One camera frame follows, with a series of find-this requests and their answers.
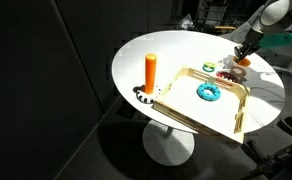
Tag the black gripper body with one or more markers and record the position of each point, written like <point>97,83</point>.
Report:
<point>252,40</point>

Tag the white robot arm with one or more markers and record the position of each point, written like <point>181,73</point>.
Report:
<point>272,11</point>

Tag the wooden tray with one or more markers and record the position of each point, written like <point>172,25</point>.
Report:
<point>202,110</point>

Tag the metal rack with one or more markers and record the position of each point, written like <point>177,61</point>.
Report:
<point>212,11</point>

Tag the clear plastic bag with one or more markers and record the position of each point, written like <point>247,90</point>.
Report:
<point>187,22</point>

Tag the orange cylinder peg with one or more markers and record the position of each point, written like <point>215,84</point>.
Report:
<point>150,73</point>

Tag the white peg base black dots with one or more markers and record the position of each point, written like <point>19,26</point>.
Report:
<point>142,96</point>

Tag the black clamp stand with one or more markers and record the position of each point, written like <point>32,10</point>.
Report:
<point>282,156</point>

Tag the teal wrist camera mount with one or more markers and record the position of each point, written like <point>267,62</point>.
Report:
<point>277,40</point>

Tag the white table pedestal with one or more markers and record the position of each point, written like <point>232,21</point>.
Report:
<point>167,145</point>

